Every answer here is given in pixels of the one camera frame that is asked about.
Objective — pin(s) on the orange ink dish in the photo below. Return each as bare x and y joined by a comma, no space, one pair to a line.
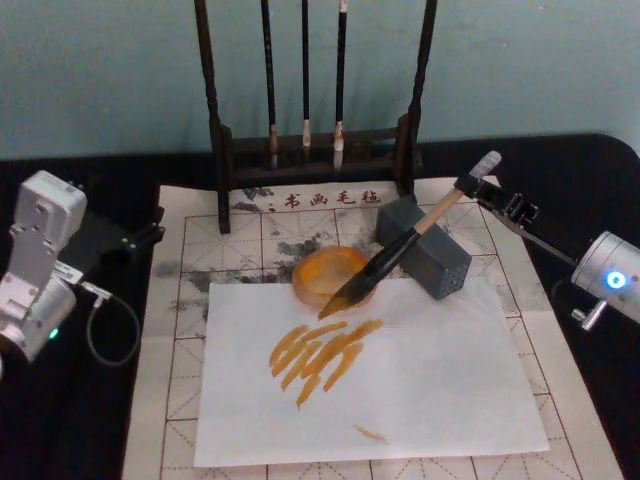
320,275

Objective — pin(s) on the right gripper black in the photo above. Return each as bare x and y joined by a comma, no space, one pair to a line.
547,237

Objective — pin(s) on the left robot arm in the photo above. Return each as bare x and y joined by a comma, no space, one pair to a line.
35,300

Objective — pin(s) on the white paper sheet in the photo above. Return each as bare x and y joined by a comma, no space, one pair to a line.
425,375

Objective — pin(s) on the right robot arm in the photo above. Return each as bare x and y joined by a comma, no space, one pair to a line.
610,275

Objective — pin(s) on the black brush dark bristle tip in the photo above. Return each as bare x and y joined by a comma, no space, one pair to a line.
270,75

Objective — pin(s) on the black brush white label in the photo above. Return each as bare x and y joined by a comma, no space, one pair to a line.
341,75

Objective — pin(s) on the dark carved wooden brush rack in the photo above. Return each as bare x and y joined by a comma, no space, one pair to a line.
220,150

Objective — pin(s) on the black brush tan bristle tip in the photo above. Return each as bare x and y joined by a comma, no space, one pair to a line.
305,75

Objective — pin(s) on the grey perforated block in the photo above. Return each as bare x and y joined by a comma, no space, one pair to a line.
440,260

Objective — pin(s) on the cream gridded felt mat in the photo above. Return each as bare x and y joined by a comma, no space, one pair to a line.
170,400

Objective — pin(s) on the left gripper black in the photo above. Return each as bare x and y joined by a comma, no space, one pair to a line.
97,245

